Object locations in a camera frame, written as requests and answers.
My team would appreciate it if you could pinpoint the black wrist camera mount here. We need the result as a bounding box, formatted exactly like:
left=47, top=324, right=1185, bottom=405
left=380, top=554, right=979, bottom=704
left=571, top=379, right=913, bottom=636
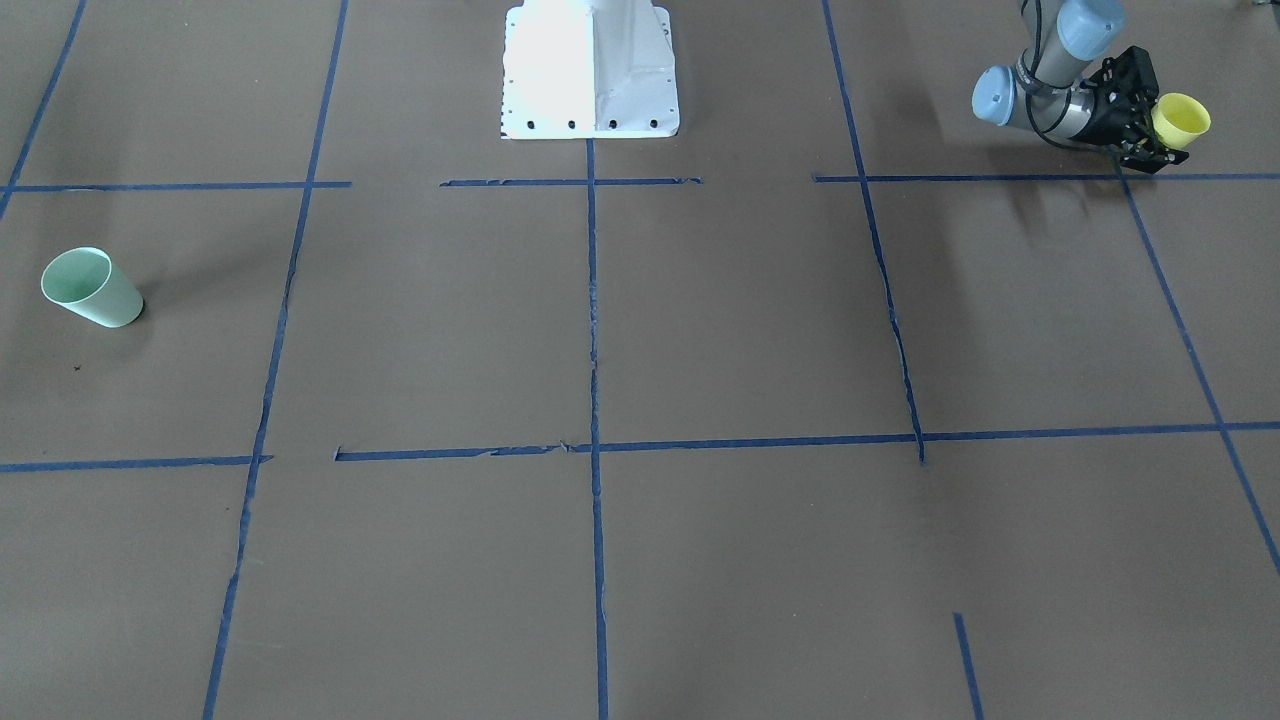
left=1092, top=46, right=1160, bottom=104

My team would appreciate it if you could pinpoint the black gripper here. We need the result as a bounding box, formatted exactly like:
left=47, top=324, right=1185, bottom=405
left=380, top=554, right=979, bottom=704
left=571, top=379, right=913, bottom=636
left=1078, top=79, right=1190, bottom=176

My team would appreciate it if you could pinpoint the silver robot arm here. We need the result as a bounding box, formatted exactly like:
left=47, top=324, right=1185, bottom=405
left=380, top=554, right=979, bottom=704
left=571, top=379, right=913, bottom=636
left=972, top=1, right=1212, bottom=176

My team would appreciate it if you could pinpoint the green plastic cup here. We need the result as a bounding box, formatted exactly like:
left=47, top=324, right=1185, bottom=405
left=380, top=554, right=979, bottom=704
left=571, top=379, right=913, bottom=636
left=40, top=247, right=145, bottom=329

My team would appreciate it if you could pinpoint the yellow plastic cup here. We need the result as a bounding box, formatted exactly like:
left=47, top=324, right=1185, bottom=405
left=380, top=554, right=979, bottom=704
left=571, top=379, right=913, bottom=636
left=1151, top=94, right=1212, bottom=151

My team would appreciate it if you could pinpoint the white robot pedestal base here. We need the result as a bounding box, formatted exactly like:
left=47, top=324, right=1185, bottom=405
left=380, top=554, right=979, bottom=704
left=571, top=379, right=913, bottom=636
left=500, top=1, right=681, bottom=141

